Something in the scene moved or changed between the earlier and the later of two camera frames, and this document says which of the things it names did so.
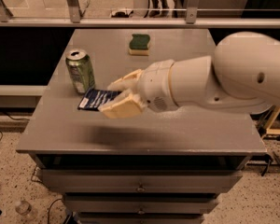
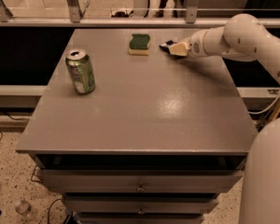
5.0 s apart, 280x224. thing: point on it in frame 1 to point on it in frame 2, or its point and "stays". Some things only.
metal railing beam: x=143 y=22 stays
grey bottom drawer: x=141 y=217 stays
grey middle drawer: x=139 y=203 stays
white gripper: x=155 y=85 to x=196 y=46
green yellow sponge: x=138 y=45 stays
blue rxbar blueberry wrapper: x=94 y=99 to x=165 y=46
